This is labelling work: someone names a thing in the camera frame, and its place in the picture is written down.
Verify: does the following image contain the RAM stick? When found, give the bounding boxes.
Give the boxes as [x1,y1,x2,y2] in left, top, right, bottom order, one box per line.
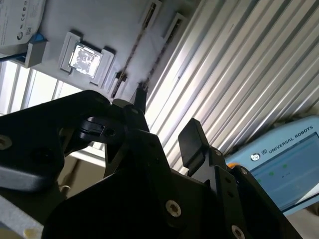
[141,19,184,88]

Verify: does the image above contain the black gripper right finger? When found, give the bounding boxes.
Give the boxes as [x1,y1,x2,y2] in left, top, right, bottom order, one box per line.
[178,118,297,239]

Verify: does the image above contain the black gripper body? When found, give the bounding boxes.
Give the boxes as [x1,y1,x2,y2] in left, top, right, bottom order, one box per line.
[42,169,160,239]

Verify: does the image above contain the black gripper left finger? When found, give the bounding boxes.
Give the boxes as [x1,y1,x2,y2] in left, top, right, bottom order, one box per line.
[0,87,197,239]

